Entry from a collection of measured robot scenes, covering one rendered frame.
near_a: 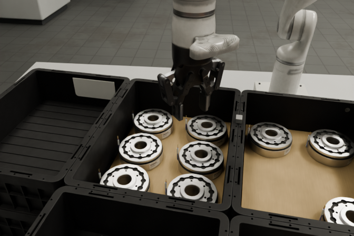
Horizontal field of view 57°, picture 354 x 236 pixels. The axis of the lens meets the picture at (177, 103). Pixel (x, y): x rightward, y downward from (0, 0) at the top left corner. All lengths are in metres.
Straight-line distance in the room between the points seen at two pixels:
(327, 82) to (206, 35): 0.99
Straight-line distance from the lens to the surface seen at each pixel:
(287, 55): 1.07
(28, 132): 0.95
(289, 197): 0.74
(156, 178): 0.74
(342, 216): 0.70
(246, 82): 1.38
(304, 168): 0.81
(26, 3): 4.32
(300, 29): 1.03
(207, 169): 0.71
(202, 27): 0.53
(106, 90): 0.95
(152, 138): 0.80
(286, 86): 1.12
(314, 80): 1.48
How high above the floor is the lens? 1.36
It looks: 33 degrees down
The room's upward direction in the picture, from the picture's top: straight up
